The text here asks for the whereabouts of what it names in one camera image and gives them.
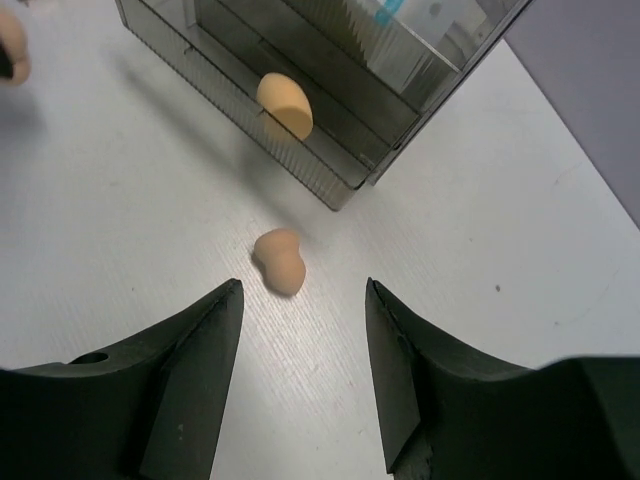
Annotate clear acrylic drawer organizer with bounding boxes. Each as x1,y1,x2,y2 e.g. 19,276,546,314
117,1,526,211

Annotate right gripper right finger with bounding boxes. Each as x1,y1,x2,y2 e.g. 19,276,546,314
365,280,639,479

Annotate beige sponge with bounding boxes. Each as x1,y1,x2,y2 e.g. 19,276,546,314
253,228,306,297
1,7,31,85
256,72,314,141

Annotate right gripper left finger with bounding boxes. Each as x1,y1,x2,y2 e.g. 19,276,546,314
1,279,244,479

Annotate white blue packet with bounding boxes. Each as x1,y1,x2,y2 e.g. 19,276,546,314
374,0,404,25

